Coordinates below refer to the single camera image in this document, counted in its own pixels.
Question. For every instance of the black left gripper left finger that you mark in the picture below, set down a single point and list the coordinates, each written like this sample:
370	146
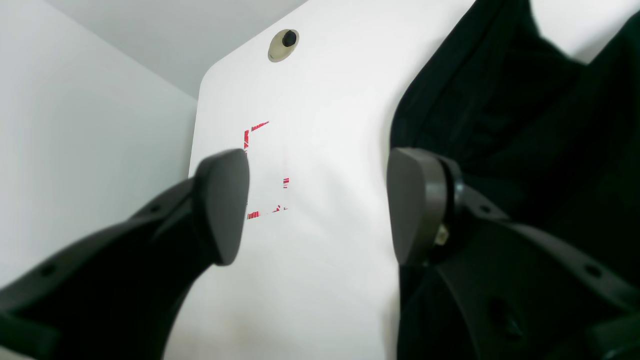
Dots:
115	294

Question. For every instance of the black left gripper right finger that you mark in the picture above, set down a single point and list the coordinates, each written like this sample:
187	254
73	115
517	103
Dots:
523	293

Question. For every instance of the black t-shirt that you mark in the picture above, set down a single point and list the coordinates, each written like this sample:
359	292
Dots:
552	142

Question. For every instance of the right table grommet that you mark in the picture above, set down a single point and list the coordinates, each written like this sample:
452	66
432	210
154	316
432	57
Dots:
282	45

